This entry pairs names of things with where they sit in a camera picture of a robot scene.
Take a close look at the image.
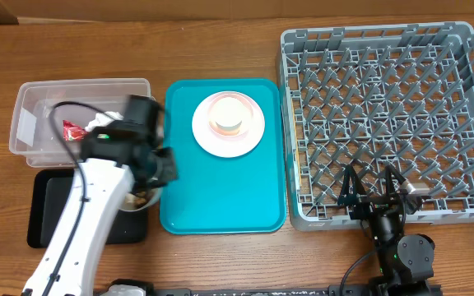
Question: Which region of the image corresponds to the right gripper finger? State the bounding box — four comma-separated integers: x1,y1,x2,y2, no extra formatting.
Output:
340,164,367,197
384,164,406,195

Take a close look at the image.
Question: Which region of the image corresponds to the grey small bowl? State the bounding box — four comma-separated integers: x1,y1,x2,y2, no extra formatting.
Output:
119,188,162,212

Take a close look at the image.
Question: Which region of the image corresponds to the brown food piece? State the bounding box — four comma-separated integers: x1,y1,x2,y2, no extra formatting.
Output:
124,192,148,209

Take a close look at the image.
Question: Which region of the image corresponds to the white napkin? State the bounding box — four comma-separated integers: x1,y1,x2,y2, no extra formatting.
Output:
85,111,123,132

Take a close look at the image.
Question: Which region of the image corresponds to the red snack wrapper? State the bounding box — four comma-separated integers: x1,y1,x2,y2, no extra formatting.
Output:
63,120,87,141

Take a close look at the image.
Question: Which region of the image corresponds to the pink bowl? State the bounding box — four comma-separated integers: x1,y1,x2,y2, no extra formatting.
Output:
207,92,253,137

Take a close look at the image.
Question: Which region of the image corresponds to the white paper cup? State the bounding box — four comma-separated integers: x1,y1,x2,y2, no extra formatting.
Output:
210,97,244,132

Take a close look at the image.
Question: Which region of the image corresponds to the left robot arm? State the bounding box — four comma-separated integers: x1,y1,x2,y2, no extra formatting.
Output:
22,95,178,295

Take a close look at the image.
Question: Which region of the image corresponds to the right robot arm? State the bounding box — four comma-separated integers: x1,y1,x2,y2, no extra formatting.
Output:
337,164,442,296

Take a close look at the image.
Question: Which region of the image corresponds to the grey dishwasher rack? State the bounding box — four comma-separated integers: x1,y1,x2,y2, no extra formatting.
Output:
278,21,474,231

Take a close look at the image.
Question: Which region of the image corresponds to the teal serving tray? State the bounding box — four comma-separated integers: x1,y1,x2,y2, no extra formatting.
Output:
160,78,286,234

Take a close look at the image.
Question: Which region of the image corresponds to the pink plate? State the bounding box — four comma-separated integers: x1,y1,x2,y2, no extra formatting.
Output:
192,91,266,158

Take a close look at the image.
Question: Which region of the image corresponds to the black tray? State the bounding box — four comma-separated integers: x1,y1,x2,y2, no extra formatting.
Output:
27,169,148,248

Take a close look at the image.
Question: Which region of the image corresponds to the clear plastic bin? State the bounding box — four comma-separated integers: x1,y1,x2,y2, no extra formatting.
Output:
9,78,151,168

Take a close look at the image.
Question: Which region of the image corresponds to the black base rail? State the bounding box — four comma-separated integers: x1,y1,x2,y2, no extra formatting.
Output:
96,279,444,296

